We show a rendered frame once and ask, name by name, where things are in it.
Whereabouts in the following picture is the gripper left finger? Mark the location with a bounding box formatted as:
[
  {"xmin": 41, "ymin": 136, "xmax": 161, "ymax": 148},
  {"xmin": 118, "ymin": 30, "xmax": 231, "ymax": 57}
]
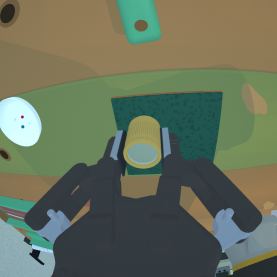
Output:
[{"xmin": 24, "ymin": 129, "xmax": 127, "ymax": 244}]

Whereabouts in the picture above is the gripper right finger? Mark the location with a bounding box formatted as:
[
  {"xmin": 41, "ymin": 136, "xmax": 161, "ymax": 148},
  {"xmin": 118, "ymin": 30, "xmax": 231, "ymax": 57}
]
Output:
[{"xmin": 156, "ymin": 127, "xmax": 263, "ymax": 251}]

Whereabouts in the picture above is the yellow loupe with lens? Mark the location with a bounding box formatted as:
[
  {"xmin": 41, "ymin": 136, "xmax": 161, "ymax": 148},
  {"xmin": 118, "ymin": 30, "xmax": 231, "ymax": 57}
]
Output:
[{"xmin": 122, "ymin": 115, "xmax": 163, "ymax": 170}]

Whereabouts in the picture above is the dark green speckled pad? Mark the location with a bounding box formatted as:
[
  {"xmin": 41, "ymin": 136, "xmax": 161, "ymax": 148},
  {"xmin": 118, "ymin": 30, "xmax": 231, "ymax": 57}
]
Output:
[{"xmin": 110, "ymin": 90, "xmax": 224, "ymax": 176}]

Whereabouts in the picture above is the light green bench mat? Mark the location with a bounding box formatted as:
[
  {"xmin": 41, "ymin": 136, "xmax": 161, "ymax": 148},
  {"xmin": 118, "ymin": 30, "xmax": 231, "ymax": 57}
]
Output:
[{"xmin": 0, "ymin": 68, "xmax": 277, "ymax": 177}]

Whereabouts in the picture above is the teal drawer unit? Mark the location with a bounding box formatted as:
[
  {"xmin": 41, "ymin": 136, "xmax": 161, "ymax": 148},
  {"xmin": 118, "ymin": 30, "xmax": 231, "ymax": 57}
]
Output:
[{"xmin": 0, "ymin": 194, "xmax": 54, "ymax": 254}]

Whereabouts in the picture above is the white round dish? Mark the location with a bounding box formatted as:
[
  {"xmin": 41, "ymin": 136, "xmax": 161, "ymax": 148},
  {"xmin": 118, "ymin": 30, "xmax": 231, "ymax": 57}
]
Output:
[{"xmin": 0, "ymin": 96, "xmax": 43, "ymax": 148}]

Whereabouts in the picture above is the teal bar with hole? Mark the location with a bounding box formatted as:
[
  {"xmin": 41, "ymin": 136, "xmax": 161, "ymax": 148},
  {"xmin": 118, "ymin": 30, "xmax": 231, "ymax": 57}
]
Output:
[{"xmin": 115, "ymin": 0, "xmax": 162, "ymax": 45}]

